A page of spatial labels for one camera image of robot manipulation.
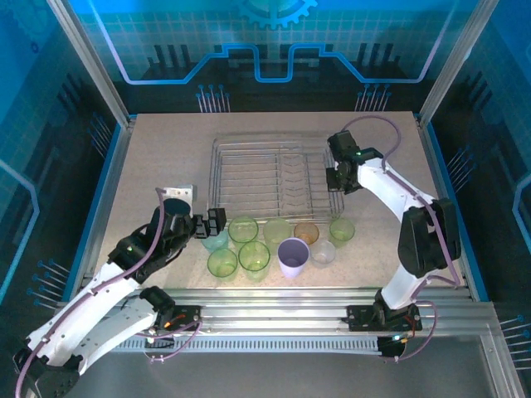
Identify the teal plastic cup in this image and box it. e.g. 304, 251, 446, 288
201, 230, 230, 255

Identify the pale green plastic cup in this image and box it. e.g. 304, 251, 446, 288
262, 217, 291, 248

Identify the wire dish rack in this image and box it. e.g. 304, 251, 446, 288
210, 131, 346, 221

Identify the purple plastic cup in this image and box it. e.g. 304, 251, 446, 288
276, 237, 311, 279

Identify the amber plastic cup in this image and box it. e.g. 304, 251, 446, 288
293, 222, 319, 246

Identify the clear plastic cup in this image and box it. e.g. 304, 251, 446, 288
309, 240, 337, 269

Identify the blue table edge strip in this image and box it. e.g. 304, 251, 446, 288
426, 122, 490, 302
61, 122, 125, 300

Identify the small black circuit board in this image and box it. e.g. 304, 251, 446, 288
378, 334, 410, 358
143, 329, 175, 349

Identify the aluminium side rail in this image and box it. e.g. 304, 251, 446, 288
76, 115, 138, 291
413, 114, 475, 294

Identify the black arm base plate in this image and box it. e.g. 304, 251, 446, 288
165, 304, 204, 332
347, 304, 423, 332

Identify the aluminium frame rail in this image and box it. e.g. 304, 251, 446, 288
53, 287, 497, 337

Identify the grey slotted cable duct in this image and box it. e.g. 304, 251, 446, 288
66, 334, 385, 354

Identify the aluminium frame post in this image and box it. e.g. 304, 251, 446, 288
46, 0, 134, 125
417, 0, 499, 125

